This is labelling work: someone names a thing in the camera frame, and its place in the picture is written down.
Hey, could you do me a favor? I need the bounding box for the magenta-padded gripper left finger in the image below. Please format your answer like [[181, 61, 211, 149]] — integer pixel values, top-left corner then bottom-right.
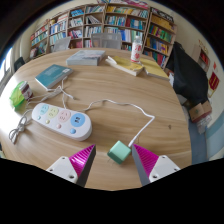
[[46, 143, 97, 188]]

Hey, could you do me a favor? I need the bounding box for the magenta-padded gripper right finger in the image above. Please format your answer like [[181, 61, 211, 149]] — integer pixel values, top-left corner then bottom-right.
[[131, 143, 182, 187]]

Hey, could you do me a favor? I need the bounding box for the green charger block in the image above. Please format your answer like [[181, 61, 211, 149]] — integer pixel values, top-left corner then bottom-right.
[[106, 140, 133, 165]]

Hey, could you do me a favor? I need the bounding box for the white power strip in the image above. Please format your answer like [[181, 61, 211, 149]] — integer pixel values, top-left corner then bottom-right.
[[31, 102, 93, 142]]

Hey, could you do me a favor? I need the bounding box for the cardboard box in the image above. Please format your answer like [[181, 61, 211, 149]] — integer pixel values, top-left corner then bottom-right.
[[188, 99, 213, 124]]

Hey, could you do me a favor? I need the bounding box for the green plastic bag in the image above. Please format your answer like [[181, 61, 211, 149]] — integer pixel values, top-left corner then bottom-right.
[[8, 80, 27, 109]]

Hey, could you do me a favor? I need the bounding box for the small jar red label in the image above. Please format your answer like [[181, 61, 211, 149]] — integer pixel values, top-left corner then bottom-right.
[[18, 81, 34, 100]]

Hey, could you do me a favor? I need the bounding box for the teal book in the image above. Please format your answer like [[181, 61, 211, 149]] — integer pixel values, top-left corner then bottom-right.
[[34, 64, 74, 90]]

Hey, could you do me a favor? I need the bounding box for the black cloth cover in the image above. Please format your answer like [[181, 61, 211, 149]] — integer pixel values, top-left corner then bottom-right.
[[165, 41, 209, 106]]

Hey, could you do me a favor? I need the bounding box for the yellow flat book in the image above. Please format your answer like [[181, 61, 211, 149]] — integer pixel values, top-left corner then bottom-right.
[[139, 58, 171, 81]]

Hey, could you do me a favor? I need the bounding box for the yellow open book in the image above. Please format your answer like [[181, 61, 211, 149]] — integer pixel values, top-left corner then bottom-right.
[[104, 55, 145, 77]]

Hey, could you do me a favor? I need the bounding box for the dark office chair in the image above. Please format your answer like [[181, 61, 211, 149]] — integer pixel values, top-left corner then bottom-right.
[[13, 56, 26, 73]]

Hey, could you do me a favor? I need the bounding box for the grey book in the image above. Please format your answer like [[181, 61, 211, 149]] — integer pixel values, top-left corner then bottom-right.
[[65, 49, 106, 67]]

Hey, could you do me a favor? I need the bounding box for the window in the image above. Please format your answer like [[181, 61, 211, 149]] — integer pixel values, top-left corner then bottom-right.
[[0, 48, 14, 91]]

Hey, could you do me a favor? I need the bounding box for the white bottle red label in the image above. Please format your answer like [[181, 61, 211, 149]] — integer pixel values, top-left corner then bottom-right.
[[130, 35, 143, 64]]

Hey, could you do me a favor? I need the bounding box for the narrow grey mesh chair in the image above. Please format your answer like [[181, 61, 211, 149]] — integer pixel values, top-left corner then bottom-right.
[[52, 35, 72, 53]]

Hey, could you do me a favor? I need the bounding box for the wide grey mesh chair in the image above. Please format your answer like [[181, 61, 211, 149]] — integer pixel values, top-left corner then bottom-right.
[[90, 32, 123, 50]]

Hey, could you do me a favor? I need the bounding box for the wooden bookshelf unit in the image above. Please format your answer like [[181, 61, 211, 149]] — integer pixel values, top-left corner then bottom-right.
[[29, 0, 179, 69]]

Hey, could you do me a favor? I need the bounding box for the white charger cable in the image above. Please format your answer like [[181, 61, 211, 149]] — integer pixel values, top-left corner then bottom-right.
[[28, 77, 156, 148]]

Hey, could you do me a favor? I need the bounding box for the white power strip cable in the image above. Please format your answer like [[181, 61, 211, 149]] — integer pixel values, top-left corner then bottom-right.
[[8, 109, 34, 145]]

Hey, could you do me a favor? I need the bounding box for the red wall hanging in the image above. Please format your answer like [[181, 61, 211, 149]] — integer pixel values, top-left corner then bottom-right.
[[208, 71, 221, 92]]

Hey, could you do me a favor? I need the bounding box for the small wooden wall shelf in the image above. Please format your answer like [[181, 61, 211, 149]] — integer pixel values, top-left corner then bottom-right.
[[192, 44, 212, 73]]

